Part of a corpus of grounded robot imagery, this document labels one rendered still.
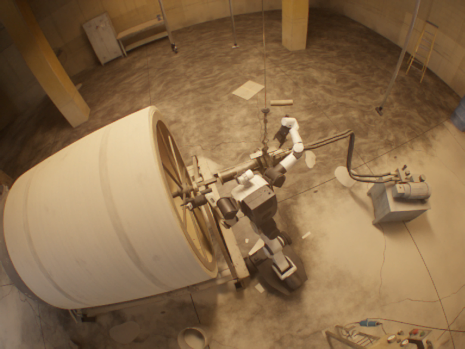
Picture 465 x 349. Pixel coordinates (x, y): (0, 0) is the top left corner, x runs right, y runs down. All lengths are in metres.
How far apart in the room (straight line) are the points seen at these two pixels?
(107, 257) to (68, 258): 0.33
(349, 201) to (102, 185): 2.88
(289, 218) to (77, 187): 2.37
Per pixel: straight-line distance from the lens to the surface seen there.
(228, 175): 1.96
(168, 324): 2.87
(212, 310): 2.68
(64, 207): 1.58
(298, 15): 5.90
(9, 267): 2.47
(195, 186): 1.97
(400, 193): 2.71
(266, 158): 1.93
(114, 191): 1.33
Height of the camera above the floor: 2.62
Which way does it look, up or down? 58 degrees down
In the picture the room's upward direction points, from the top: 12 degrees counter-clockwise
